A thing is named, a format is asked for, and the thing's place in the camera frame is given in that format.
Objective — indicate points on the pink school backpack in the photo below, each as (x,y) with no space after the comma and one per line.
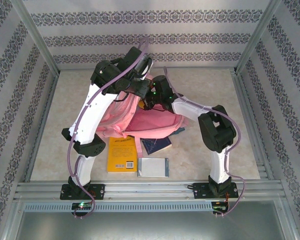
(150,122)

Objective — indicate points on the dark blue flower-drawing book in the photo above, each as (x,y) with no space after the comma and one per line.
(155,145)

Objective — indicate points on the yellow paperback book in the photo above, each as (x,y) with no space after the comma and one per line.
(121,157)

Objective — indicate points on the white notebook grey-blue spine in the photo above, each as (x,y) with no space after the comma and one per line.
(152,167)

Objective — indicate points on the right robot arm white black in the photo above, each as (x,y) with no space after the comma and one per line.
(217,130)

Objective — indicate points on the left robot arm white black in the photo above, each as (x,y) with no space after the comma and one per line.
(97,112)

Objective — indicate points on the grey metal sheet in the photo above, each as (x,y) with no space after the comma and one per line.
(150,227)

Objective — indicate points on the aluminium side rail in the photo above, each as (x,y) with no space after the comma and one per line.
(52,90)
(246,105)

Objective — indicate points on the aluminium frame post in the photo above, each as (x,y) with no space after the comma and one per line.
(258,37)
(35,37)

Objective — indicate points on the aluminium mounting rail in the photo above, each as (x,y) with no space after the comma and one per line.
(145,190)

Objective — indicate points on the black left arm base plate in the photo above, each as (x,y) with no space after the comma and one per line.
(97,191)

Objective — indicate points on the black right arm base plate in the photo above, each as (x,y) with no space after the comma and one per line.
(200,191)

